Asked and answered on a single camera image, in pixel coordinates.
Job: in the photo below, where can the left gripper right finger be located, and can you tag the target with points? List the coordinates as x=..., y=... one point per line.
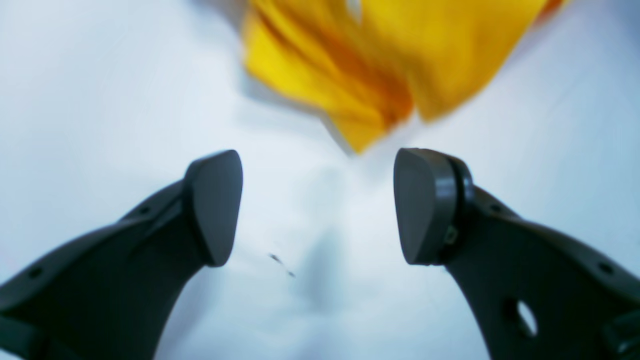
x=535, y=293

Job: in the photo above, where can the orange yellow T-shirt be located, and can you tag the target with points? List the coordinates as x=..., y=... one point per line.
x=370, y=64

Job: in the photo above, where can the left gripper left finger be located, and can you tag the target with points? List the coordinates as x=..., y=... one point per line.
x=108, y=294

